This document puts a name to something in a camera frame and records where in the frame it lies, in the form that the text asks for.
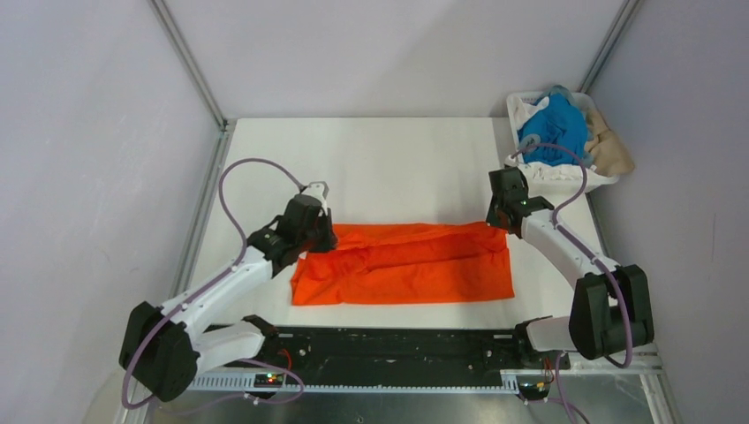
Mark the orange t shirt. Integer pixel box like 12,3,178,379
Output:
291,222,515,307

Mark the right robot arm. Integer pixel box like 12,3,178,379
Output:
486,167,654,369

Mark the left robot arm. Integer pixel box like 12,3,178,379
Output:
118,182,337,402

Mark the blue t shirt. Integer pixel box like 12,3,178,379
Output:
518,85,592,166

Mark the beige t shirt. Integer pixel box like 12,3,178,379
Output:
585,109,635,178

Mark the left electronics board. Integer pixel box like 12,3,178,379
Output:
253,373,285,389

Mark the electronics board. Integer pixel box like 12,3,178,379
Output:
253,373,285,389
518,382,550,403

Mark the right electronics board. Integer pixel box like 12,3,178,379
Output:
518,382,550,403

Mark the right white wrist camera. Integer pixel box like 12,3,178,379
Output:
503,155,524,168

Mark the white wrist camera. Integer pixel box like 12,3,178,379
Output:
301,181,329,208
503,155,524,168

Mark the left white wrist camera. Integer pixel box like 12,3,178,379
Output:
301,181,329,208

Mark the left aluminium corner post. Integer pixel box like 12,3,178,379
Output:
147,0,237,133

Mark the aluminium corner post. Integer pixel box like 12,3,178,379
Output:
147,0,237,133
579,0,643,93

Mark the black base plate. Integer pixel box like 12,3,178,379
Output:
242,315,570,391

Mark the aluminium frame rail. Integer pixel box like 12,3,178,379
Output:
119,330,683,424

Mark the right aluminium corner post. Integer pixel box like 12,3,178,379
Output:
579,0,643,93

